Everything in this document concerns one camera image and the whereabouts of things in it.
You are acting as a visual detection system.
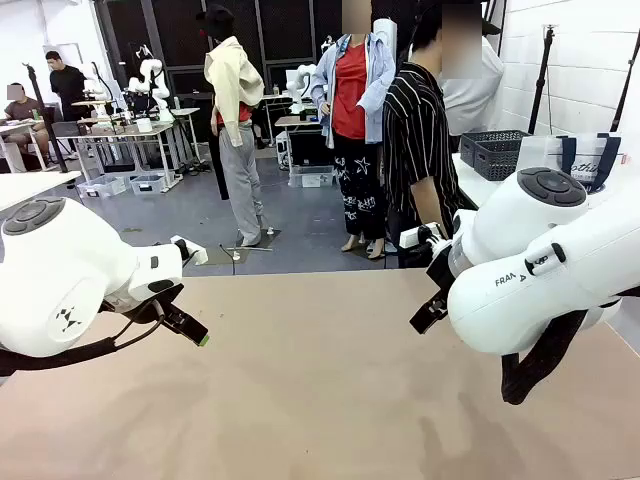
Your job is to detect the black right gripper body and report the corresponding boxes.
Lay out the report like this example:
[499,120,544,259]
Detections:
[424,239,457,307]

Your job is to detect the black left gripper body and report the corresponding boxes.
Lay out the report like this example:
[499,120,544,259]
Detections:
[102,282,186,322]

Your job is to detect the white translucent shopping bag navy handles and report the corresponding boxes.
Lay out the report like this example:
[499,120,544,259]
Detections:
[518,131,627,195]

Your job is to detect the person's right forearm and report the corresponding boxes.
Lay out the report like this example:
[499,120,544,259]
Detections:
[412,174,443,229]

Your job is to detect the grey floor plate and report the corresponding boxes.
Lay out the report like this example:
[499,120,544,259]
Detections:
[196,246,242,267]

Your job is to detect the clear storage box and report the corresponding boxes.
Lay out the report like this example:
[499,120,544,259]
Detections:
[76,174,127,198]
[130,173,169,196]
[288,164,336,189]

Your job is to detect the dark plastic crate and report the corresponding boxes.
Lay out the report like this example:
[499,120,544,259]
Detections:
[459,129,532,168]

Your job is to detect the person in striped shirt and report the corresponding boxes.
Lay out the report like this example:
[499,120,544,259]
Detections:
[382,0,501,269]

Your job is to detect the black monitor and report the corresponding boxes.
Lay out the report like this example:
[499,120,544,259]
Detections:
[289,130,336,167]

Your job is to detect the mannequin with blue shirt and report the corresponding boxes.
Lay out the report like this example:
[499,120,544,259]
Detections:
[309,0,399,260]

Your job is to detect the white background robot arms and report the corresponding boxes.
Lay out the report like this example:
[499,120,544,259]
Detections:
[127,57,175,124]

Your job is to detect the mannequin with cream jacket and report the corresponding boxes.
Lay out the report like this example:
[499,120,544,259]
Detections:
[195,4,267,249]

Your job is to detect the seated person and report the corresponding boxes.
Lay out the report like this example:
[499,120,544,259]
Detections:
[3,83,52,157]

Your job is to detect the man in black t-shirt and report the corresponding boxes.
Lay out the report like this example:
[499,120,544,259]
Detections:
[44,49,90,122]

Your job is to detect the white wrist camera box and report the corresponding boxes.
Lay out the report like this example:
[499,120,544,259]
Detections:
[169,234,209,267]
[399,222,447,252]

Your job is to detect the black floor cable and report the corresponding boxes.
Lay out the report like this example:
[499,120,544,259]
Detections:
[218,242,238,277]

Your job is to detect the black sleeved cable bundle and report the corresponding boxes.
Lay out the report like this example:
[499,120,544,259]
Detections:
[0,298,167,377]
[500,299,592,406]

